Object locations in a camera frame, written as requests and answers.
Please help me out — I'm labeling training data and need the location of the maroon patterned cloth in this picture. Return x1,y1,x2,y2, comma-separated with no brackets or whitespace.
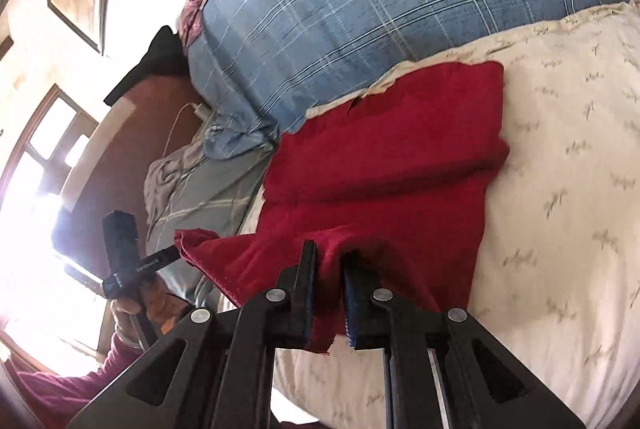
177,0,204,52

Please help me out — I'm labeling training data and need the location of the wooden framed window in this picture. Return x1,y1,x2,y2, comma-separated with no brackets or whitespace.
1,86,111,376

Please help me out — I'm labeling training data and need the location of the red knit garment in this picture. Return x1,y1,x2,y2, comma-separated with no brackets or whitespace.
175,61,509,353

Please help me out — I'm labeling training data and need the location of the white charger with cable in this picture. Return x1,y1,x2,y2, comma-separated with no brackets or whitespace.
162,102,213,158

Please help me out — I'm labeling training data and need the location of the person's left hand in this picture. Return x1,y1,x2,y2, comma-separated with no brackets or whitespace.
111,276,191,349

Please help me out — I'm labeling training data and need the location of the grey plaid bedsheet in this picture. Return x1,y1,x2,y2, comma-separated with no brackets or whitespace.
143,118,274,310

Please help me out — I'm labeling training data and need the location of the black cloth on headboard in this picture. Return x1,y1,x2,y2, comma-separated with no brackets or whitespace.
103,25,189,106

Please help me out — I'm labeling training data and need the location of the brown wooden headboard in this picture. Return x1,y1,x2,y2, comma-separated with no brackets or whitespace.
52,76,202,279

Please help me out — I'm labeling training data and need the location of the magenta left sleeve forearm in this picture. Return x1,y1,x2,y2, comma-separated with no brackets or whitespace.
10,335,142,428

